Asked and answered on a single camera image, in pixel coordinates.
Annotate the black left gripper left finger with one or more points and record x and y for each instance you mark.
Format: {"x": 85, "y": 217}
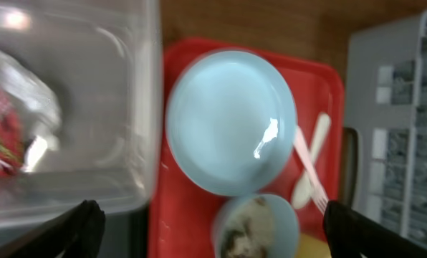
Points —
{"x": 76, "y": 233}

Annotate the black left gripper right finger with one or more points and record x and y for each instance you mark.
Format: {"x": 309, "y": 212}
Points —
{"x": 350, "y": 234}

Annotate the yellow plastic cup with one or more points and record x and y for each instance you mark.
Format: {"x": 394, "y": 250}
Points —
{"x": 310, "y": 247}

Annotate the blue bowl with rice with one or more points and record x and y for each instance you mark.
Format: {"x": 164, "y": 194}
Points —
{"x": 286, "y": 225}

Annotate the rice and food scraps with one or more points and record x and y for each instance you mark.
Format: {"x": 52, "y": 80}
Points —
{"x": 249, "y": 231}

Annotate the red strawberry snack wrapper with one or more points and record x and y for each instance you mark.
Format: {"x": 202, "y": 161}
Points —
{"x": 11, "y": 146}

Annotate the white napkin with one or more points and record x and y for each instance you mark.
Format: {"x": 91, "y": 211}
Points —
{"x": 37, "y": 107}

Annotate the black food waste tray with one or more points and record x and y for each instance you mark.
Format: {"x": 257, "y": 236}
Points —
{"x": 125, "y": 236}

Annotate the grey dishwasher rack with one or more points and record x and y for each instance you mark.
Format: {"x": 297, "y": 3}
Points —
{"x": 386, "y": 105}

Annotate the clear plastic waste bin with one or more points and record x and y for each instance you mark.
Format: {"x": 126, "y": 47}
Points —
{"x": 102, "y": 60}

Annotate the pink plastic fork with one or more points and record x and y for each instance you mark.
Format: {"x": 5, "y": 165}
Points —
{"x": 309, "y": 185}

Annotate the cream plastic spoon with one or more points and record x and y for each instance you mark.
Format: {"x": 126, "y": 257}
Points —
{"x": 322, "y": 127}

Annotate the light blue plate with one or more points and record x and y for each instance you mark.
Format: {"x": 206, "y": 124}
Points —
{"x": 230, "y": 122}

